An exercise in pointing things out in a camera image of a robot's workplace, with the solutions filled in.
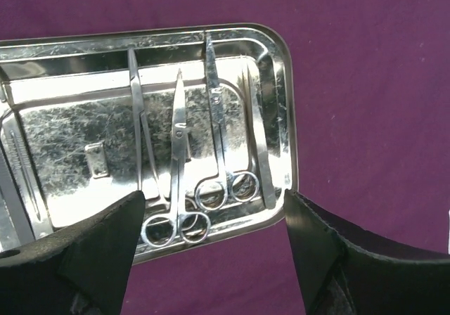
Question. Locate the purple surgical drape cloth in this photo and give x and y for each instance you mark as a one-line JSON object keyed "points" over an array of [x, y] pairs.
{"points": [[371, 81]]}

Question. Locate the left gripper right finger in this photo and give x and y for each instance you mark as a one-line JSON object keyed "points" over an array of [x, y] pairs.
{"points": [[344, 269]]}

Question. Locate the stainless steel instrument tray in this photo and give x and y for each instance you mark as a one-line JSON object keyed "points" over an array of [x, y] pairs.
{"points": [[67, 130]]}

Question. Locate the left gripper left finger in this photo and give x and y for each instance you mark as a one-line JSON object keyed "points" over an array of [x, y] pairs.
{"points": [[81, 269]]}

